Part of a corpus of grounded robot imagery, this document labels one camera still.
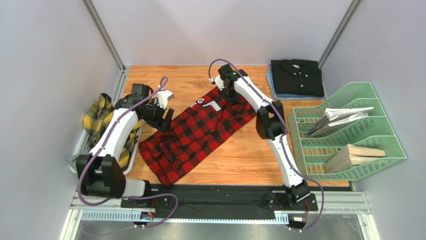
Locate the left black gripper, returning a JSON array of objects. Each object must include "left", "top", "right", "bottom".
[{"left": 141, "top": 99, "right": 174, "bottom": 133}]

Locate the red black plaid shirt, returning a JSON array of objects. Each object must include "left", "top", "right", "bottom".
[{"left": 138, "top": 87, "right": 257, "bottom": 186}]

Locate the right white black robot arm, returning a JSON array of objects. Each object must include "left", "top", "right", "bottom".
[{"left": 211, "top": 63, "right": 311, "bottom": 208}]

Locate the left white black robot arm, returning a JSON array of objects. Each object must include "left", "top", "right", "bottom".
[{"left": 76, "top": 83, "right": 174, "bottom": 200}]

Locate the white paper stack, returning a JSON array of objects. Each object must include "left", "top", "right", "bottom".
[{"left": 307, "top": 106, "right": 375, "bottom": 138}]

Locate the folded blue shirt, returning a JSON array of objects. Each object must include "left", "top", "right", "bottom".
[{"left": 266, "top": 64, "right": 325, "bottom": 100}]

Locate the yellow plaid shirt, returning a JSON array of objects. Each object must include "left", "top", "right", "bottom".
[{"left": 83, "top": 93, "right": 143, "bottom": 169}]

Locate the folded black shirt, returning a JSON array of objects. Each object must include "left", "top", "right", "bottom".
[{"left": 270, "top": 59, "right": 325, "bottom": 97}]

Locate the white plastic basket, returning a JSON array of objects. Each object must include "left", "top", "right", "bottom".
[{"left": 69, "top": 101, "right": 142, "bottom": 177}]

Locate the grey shirt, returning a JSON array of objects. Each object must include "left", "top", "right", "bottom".
[{"left": 65, "top": 153, "right": 82, "bottom": 174}]

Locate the green file organizer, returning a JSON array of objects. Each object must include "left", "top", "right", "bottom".
[{"left": 287, "top": 82, "right": 407, "bottom": 181}]

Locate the wooden block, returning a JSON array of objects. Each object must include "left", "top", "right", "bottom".
[{"left": 325, "top": 144, "right": 386, "bottom": 174}]

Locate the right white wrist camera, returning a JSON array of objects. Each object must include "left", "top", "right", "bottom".
[{"left": 209, "top": 74, "right": 225, "bottom": 91}]

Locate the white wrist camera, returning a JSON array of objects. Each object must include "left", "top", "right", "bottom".
[
  {"left": 209, "top": 74, "right": 225, "bottom": 91},
  {"left": 155, "top": 90, "right": 175, "bottom": 109}
]

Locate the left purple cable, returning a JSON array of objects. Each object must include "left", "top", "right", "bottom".
[{"left": 76, "top": 76, "right": 179, "bottom": 238}]

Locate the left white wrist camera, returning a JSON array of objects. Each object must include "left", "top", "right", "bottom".
[{"left": 155, "top": 90, "right": 175, "bottom": 109}]

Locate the left aluminium corner post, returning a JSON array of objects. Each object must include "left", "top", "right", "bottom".
[{"left": 82, "top": 0, "right": 126, "bottom": 73}]

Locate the aluminium corner post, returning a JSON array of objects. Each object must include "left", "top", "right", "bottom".
[
  {"left": 82, "top": 0, "right": 126, "bottom": 73},
  {"left": 318, "top": 0, "right": 363, "bottom": 69}
]

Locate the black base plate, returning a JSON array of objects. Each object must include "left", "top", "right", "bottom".
[{"left": 116, "top": 184, "right": 322, "bottom": 221}]

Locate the right aluminium corner post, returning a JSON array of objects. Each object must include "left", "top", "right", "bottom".
[{"left": 318, "top": 0, "right": 363, "bottom": 69}]

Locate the aluminium rail frame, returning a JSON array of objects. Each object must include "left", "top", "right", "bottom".
[{"left": 60, "top": 185, "right": 380, "bottom": 240}]

